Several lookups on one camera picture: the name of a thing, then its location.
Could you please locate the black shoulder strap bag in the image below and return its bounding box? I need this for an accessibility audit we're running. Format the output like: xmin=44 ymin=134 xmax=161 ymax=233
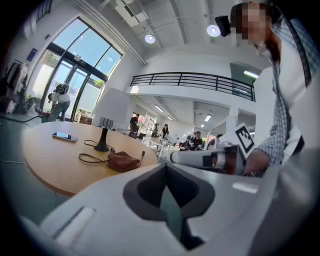
xmin=273 ymin=3 xmax=313 ymax=88

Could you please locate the black balcony railing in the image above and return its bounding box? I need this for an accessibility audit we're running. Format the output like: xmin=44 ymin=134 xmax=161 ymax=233
xmin=129 ymin=72 xmax=256 ymax=102

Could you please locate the thick black floor hose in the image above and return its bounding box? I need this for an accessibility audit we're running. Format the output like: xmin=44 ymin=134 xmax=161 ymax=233
xmin=0 ymin=113 xmax=42 ymax=124

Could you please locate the person's right forearm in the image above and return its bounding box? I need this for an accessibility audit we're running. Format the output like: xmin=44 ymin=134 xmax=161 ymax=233
xmin=246 ymin=126 xmax=305 ymax=177

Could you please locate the large glass entrance window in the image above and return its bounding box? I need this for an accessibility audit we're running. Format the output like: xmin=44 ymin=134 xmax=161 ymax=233
xmin=27 ymin=16 xmax=124 ymax=123

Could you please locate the person's body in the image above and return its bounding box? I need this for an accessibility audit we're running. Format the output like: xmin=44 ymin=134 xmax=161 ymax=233
xmin=229 ymin=1 xmax=320 ymax=166

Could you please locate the thin white floor cable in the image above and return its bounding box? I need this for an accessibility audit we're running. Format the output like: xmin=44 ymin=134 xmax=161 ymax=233
xmin=0 ymin=158 xmax=27 ymax=167

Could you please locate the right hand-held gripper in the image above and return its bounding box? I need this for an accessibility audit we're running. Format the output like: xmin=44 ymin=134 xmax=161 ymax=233
xmin=170 ymin=122 xmax=256 ymax=176

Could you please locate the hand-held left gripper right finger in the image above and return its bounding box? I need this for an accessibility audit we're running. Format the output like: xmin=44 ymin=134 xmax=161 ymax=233
xmin=166 ymin=163 xmax=278 ymax=243

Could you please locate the wooden planter box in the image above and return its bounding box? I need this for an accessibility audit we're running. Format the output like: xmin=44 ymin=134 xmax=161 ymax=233
xmin=76 ymin=113 xmax=93 ymax=125

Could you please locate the brown wiping cloth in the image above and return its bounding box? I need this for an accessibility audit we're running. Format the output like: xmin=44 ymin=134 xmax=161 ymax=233
xmin=107 ymin=151 xmax=141 ymax=173

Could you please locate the blue wall sign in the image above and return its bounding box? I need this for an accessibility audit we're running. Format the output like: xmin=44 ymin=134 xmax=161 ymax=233
xmin=26 ymin=48 xmax=39 ymax=62

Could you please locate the dark screen smartphone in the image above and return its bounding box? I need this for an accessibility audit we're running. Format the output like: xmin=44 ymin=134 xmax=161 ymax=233
xmin=51 ymin=131 xmax=79 ymax=143

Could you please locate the black head-worn camera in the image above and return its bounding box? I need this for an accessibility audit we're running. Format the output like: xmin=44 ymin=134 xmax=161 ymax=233
xmin=214 ymin=15 xmax=232 ymax=38

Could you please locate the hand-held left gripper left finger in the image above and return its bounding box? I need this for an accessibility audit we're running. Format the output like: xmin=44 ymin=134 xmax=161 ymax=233
xmin=39 ymin=162 xmax=187 ymax=256

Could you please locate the white ceiling air conditioner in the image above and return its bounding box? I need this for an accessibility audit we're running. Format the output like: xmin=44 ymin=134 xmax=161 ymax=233
xmin=114 ymin=0 xmax=149 ymax=27

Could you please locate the white table with wooden top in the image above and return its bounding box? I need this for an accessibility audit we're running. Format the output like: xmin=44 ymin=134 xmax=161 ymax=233
xmin=141 ymin=136 xmax=173 ymax=161

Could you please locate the black green backpack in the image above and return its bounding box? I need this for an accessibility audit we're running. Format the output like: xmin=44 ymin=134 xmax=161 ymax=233
xmin=54 ymin=83 xmax=70 ymax=95

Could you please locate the clothes rack with garments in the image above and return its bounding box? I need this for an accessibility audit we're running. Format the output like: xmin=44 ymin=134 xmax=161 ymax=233
xmin=0 ymin=59 xmax=30 ymax=115

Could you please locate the white table lamp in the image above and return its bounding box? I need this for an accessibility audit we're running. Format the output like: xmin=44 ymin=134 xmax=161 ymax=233
xmin=91 ymin=87 xmax=130 ymax=153

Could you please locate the black lamp power cable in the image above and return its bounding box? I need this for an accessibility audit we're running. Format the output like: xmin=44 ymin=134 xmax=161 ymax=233
xmin=78 ymin=139 xmax=147 ymax=169

